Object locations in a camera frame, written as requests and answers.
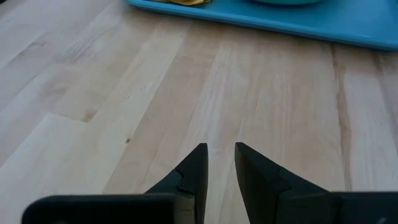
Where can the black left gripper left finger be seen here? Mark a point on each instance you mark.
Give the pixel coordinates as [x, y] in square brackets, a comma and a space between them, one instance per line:
[109, 211]

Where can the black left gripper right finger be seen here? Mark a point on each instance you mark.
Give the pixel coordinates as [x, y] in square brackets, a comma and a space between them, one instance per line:
[311, 211]

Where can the teal plastic plate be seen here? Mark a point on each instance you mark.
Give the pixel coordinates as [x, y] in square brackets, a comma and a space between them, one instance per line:
[286, 2]

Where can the yellow cloth napkin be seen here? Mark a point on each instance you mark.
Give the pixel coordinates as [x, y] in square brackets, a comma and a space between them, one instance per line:
[186, 2]

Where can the blue plastic tray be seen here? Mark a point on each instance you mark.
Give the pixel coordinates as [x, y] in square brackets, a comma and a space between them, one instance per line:
[280, 18]

